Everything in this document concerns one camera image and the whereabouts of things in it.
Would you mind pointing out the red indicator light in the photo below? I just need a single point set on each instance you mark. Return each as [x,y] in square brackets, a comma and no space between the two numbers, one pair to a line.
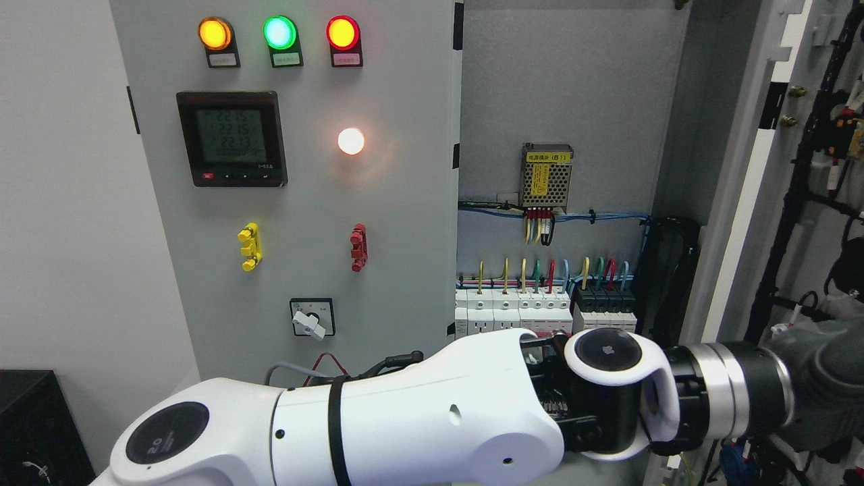
[342,33]

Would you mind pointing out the yellow terminal clip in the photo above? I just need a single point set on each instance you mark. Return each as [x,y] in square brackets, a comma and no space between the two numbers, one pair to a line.
[249,239]

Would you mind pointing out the grey cabinet door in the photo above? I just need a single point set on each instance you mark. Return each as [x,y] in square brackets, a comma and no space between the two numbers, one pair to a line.
[768,243]
[400,85]

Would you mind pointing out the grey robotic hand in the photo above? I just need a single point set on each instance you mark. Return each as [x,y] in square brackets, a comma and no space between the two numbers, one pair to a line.
[825,362]

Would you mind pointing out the white rotary selector switch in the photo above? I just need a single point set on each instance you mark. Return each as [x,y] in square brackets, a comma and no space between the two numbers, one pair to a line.
[313,317]

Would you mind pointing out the black digital power meter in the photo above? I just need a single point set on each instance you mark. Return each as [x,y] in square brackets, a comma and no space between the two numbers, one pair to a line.
[233,138]

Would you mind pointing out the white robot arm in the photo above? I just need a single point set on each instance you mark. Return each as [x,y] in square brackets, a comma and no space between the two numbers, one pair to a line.
[497,408]

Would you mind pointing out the white glowing indicator light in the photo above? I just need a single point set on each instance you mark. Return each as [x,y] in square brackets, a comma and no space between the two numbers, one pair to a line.
[351,140]

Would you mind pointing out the black box at left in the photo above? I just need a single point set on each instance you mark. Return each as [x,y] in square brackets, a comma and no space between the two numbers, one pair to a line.
[40,444]

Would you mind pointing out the red terminal clip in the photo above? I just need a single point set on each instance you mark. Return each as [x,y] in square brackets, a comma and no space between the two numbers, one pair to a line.
[359,247]

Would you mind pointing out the white socket breaker row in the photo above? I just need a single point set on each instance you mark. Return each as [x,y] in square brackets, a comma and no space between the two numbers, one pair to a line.
[542,311]

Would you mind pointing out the yellow indicator light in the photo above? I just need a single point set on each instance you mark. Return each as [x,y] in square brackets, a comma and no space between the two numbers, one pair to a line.
[215,33]

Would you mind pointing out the green indicator light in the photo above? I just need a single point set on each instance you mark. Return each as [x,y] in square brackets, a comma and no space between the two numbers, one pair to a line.
[280,32]

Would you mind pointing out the black surge protector modules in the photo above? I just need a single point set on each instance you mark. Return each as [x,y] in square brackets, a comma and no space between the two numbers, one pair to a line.
[603,308]

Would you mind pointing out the metal mesh power supply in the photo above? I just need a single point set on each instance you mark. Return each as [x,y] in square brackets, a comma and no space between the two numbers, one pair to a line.
[546,174]

